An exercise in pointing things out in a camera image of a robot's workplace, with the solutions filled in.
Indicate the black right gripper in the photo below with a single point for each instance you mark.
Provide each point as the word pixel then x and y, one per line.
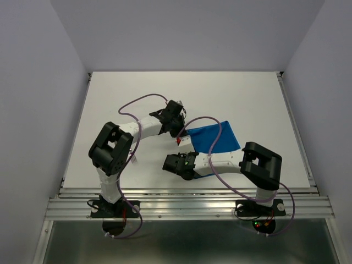
pixel 183 155

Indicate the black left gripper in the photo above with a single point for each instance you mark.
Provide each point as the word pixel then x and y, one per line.
pixel 181 119

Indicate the blue satin napkin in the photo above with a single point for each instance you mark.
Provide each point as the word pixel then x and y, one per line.
pixel 218 149

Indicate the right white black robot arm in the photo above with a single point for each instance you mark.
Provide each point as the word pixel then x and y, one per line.
pixel 258 164

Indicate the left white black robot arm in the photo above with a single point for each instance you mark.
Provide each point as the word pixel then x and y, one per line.
pixel 111 151

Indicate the silver fork black handle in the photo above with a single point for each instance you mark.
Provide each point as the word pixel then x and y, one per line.
pixel 134 159

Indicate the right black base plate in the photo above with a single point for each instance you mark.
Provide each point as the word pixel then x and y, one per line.
pixel 247 208

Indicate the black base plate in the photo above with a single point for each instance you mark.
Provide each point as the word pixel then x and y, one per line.
pixel 132 209
pixel 247 208

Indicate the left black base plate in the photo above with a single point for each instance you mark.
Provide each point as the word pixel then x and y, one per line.
pixel 132 209

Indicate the aluminium frame rail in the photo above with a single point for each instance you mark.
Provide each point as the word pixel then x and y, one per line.
pixel 193 226

